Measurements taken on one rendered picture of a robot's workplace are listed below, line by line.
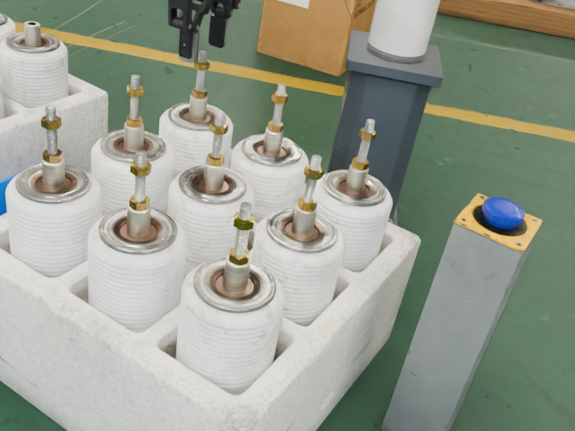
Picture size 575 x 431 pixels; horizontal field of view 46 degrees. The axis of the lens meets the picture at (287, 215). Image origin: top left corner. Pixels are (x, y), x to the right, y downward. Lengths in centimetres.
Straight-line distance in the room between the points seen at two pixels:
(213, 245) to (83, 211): 14
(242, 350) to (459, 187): 86
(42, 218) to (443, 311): 42
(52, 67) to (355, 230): 53
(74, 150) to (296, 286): 53
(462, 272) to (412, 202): 62
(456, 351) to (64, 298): 41
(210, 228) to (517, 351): 52
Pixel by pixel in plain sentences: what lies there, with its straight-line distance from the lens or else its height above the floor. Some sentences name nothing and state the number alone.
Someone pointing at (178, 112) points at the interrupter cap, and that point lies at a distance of 90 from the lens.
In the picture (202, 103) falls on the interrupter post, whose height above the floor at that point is 28.
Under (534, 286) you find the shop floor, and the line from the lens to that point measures 120.
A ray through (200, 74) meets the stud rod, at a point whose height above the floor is 31.
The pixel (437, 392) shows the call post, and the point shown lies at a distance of 79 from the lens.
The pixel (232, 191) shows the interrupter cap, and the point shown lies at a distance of 75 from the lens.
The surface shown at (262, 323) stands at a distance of 60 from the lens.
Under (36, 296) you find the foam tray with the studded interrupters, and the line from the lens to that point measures 72.
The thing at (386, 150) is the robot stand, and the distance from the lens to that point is 110.
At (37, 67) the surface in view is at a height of 23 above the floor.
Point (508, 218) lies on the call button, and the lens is 67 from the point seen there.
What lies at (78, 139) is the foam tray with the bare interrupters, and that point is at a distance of 111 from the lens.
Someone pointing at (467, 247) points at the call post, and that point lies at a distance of 68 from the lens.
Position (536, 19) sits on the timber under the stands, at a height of 4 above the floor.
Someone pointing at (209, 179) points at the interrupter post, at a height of 26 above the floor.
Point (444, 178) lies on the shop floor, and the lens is 142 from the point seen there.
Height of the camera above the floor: 65
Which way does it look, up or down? 34 degrees down
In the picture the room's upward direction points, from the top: 11 degrees clockwise
